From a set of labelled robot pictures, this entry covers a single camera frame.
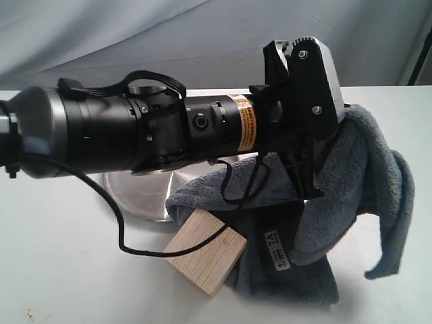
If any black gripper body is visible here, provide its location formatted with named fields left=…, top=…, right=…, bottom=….
left=249, top=84, right=323, bottom=200

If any grey-blue fluffy towel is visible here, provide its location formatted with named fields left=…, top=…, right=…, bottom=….
left=165, top=104, right=415, bottom=304

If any light wooden block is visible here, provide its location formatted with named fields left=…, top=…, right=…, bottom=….
left=164, top=209, right=247, bottom=297

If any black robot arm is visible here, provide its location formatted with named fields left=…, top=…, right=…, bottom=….
left=1, top=71, right=337, bottom=204

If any grey backdrop cloth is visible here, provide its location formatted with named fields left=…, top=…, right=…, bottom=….
left=1, top=1, right=431, bottom=90

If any round stainless steel plate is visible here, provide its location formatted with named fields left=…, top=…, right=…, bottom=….
left=103, top=171, right=193, bottom=222

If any black light stand pole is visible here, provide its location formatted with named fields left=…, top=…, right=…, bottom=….
left=406, top=26, right=431, bottom=86

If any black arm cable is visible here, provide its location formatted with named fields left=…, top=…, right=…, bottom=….
left=20, top=155, right=271, bottom=259

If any black wrist ribbon cable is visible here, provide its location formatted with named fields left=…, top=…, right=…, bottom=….
left=84, top=70, right=188, bottom=99

